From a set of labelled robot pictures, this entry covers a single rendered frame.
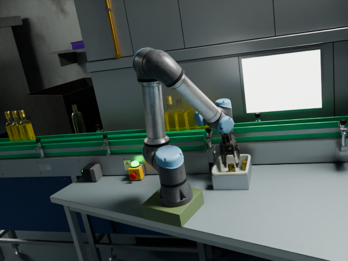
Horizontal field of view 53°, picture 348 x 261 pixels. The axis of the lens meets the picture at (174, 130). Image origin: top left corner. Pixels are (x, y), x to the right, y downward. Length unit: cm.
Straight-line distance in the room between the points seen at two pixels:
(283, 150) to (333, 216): 53
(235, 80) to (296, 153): 52
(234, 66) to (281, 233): 97
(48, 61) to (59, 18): 92
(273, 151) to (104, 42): 118
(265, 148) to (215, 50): 60
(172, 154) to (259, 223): 45
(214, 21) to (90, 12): 75
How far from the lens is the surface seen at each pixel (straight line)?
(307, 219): 152
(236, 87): 203
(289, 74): 201
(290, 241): 140
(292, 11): 200
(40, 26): 711
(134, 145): 201
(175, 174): 148
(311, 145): 193
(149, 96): 150
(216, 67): 202
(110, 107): 232
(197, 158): 190
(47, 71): 724
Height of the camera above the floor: 158
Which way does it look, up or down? 18 degrees down
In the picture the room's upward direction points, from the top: 9 degrees counter-clockwise
